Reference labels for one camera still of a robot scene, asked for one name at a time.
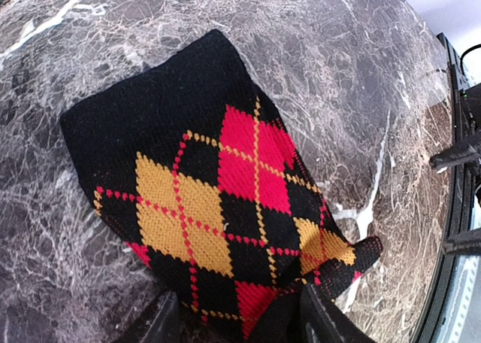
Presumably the black front table rail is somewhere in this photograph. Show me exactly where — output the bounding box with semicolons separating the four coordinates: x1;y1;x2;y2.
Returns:
412;33;480;342

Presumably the white slotted cable duct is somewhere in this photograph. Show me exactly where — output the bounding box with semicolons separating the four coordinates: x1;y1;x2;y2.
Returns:
435;207;481;343

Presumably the red yellow argyle sock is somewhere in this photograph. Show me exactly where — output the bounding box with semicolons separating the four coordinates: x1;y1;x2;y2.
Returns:
60;29;383;342

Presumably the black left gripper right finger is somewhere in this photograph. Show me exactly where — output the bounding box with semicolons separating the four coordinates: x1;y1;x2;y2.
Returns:
300;284;374;343

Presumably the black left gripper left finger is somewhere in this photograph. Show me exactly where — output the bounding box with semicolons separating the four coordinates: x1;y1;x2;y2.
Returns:
114;290;180;343

